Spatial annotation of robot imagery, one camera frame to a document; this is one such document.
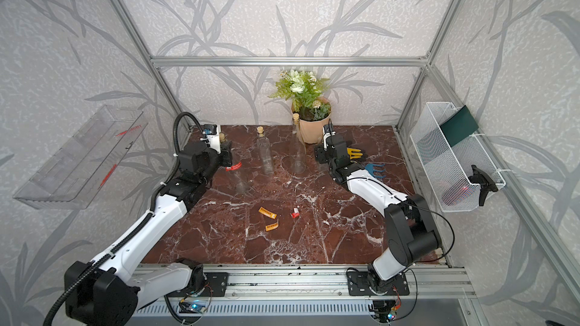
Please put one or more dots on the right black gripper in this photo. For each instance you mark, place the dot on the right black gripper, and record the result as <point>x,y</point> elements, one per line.
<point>319,153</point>

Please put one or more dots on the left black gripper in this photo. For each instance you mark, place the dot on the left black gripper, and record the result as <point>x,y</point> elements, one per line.
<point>226,153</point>

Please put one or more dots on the tall slim glass bottle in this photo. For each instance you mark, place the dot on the tall slim glass bottle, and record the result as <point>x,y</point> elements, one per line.
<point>298,150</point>

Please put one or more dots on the glass bottle with red label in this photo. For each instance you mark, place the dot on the glass bottle with red label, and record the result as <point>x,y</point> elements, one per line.
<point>234,170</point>

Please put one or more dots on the short glass bottle gold label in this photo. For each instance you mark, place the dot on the short glass bottle gold label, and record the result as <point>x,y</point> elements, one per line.
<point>265,152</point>

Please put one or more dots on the peeled red white label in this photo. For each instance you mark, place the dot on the peeled red white label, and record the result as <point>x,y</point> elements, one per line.
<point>295,213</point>

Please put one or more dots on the peeled gold label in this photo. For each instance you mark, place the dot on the peeled gold label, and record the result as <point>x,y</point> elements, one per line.
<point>272,226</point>

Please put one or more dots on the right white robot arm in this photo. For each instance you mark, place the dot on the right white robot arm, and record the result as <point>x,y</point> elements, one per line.
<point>410,228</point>

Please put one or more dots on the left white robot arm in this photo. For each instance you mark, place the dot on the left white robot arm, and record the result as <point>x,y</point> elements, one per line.
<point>105,290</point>

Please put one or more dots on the black spray bottle trigger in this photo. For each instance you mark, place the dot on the black spray bottle trigger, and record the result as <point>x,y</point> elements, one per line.
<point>486,183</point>

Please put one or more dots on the yellow gardening glove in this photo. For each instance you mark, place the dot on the yellow gardening glove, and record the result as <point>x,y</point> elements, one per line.
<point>355,153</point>

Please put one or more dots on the pink flower pot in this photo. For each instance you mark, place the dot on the pink flower pot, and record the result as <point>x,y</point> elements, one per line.
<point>312,127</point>

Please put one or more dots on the blue hand rake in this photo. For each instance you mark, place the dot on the blue hand rake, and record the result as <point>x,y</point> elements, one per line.
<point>376,170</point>

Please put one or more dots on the green artificial plant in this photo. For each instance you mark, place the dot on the green artificial plant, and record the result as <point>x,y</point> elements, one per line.
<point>305,91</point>

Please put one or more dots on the dark green card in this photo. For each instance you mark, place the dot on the dark green card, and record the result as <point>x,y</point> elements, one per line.
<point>459,126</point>

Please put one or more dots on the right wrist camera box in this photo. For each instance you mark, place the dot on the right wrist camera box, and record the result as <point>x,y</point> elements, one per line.
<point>328,131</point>

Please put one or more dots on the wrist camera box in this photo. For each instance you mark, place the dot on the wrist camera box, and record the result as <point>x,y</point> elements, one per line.
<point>328,131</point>
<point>212,136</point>

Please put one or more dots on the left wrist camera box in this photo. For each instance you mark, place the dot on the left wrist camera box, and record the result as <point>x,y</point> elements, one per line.
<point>212,136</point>

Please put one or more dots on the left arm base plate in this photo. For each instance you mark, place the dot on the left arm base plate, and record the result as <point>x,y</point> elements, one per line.
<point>215,285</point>

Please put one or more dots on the clear plastic wall shelf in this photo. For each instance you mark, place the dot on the clear plastic wall shelf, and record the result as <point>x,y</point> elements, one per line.
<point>75,174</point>

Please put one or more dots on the white mesh wall basket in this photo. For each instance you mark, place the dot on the white mesh wall basket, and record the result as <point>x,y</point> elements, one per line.
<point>448,168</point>

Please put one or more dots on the aluminium front rail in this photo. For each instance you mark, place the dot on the aluminium front rail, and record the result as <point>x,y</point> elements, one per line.
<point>330,282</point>

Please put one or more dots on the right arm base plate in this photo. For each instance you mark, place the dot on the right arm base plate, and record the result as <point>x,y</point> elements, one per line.
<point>364,283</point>

